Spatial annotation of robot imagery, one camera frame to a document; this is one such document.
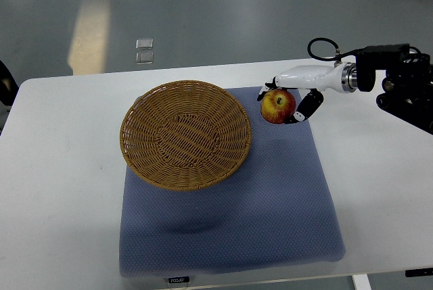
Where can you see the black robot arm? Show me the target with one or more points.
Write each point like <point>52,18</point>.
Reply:
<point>407,84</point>

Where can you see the upper clear floor plate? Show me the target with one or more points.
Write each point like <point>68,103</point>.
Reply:
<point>144,43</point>

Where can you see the black table label tag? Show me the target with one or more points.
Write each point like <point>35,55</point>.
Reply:
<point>179,279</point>

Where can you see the blue grey padded mat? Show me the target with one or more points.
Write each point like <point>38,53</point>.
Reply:
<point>276,210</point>

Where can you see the white table leg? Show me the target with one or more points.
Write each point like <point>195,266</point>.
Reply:
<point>361,282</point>

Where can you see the red yellow apple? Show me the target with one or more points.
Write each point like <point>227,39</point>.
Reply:
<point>277,106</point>

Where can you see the dark object at left edge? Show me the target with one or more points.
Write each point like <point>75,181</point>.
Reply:
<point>9,88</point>

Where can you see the clear floor plate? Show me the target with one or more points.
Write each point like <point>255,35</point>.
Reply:
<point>144,43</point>
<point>145,57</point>

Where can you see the lower clear floor plate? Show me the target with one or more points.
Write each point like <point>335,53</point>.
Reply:
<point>145,57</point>

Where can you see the woven wicker basket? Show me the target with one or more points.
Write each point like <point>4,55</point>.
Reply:
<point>185,135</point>

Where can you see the black bracket under table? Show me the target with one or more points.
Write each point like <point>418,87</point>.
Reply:
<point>419,272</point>

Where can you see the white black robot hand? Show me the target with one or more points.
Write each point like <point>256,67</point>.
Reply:
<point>311,78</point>

